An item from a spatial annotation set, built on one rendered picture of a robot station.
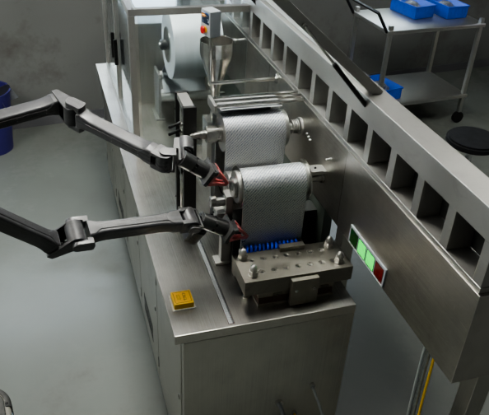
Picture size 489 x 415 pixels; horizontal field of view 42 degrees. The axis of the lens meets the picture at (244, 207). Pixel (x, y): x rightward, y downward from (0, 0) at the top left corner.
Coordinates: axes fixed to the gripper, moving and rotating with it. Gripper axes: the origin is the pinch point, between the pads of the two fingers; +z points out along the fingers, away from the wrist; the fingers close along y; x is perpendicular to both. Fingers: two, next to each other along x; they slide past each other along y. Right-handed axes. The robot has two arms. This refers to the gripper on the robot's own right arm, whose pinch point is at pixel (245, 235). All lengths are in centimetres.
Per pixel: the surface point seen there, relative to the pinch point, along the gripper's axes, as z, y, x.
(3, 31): -63, -329, -70
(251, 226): -0.3, 0.3, 4.3
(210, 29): -28, -57, 49
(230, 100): -17, -34, 34
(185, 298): -13.7, 11.0, -25.3
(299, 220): 15.5, 0.3, 13.4
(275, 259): 9.4, 10.2, 0.1
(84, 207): 12, -197, -118
